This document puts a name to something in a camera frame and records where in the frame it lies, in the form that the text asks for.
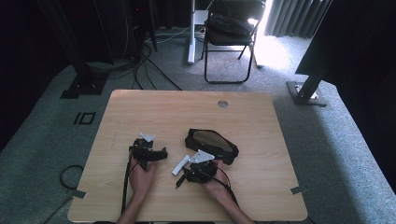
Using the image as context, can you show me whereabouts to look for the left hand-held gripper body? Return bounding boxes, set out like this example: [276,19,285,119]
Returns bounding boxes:
[129,132,156,173]

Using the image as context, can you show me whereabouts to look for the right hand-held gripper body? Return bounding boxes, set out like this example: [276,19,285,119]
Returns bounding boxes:
[182,149,218,184]

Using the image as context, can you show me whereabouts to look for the white stick-shaped object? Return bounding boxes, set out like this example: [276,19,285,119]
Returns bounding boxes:
[171,154,191,176]

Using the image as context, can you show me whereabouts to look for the black zipper pouch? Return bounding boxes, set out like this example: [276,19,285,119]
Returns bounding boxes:
[184,128,240,166]

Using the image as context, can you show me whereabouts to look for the person's right hand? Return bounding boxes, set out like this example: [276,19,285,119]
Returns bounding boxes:
[202,159,233,201]

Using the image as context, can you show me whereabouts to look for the person's left hand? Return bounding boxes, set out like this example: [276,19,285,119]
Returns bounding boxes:
[128,158,159,201]

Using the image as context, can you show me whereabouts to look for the grey tape piece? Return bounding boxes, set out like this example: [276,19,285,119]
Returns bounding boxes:
[66,189,88,200]
[290,185,309,196]

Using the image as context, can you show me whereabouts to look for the black metal stand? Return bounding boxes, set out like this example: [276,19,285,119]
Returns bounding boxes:
[286,0,356,108]
[36,0,109,100]

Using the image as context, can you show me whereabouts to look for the white desk leg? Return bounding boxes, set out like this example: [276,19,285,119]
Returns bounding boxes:
[187,0,209,65]

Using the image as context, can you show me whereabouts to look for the black folding chair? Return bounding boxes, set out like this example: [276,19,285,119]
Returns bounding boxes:
[203,0,268,85]

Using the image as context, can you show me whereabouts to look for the black bag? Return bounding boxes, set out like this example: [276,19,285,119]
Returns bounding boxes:
[205,13,255,39]

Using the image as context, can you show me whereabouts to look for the grey curtain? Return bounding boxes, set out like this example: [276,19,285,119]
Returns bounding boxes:
[264,0,332,39]

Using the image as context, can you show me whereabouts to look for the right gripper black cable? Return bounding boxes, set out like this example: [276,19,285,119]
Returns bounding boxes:
[214,166,240,207]

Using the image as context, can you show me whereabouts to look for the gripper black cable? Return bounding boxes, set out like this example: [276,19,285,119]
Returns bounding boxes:
[214,166,240,207]
[120,153,134,214]

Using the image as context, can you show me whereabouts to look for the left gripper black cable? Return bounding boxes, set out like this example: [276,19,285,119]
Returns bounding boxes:
[120,153,134,214]

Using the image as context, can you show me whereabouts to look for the long black floor cable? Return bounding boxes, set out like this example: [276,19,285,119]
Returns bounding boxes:
[133,46,183,91]

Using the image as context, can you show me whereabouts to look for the looped black floor cable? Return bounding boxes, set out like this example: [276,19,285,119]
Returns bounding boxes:
[59,164,85,191]

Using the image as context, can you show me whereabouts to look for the white floor cable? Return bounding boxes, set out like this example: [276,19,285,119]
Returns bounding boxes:
[145,25,191,45]

